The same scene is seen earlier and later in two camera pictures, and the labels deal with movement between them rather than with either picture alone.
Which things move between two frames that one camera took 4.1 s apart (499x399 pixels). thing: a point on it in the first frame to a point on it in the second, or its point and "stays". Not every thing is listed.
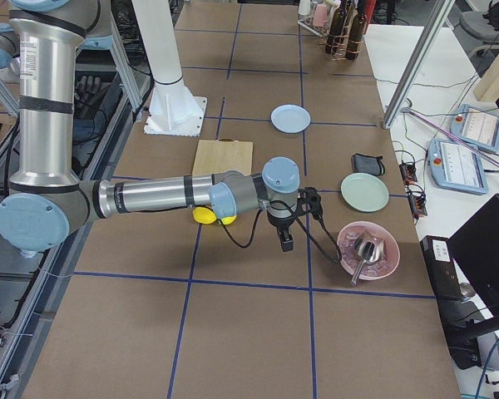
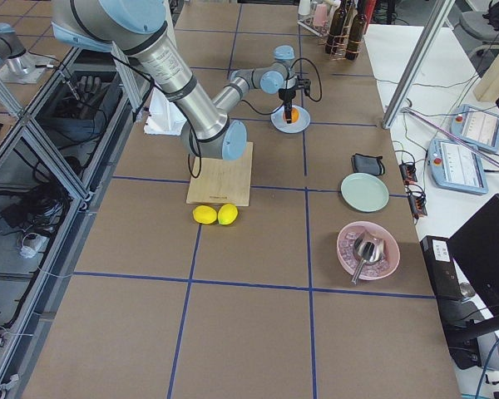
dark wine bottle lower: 337,27 stays
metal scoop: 368,249 stays
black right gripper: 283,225 to 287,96
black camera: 308,200 to 303,83
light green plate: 364,192 stays
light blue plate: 290,118 stays
